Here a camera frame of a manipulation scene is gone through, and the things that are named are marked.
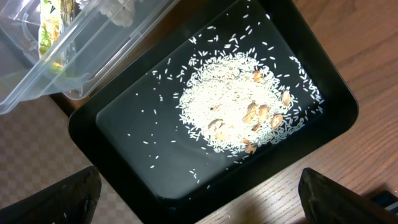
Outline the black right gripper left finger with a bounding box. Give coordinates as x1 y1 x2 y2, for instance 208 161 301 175
1 166 102 224

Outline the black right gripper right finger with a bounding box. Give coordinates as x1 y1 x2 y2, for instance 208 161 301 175
298 168 397 224

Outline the yellow green snack wrapper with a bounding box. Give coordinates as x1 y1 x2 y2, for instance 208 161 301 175
38 0 76 58

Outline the white tissue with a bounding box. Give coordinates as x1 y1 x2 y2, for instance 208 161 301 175
93 0 136 27

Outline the black plastic tray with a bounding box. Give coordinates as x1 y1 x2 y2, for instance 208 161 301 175
68 1 358 223

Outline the pile of rice and scraps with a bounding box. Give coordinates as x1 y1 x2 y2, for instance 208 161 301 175
126 12 326 190

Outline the clear plastic container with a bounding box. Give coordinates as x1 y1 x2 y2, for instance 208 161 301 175
1 0 177 114

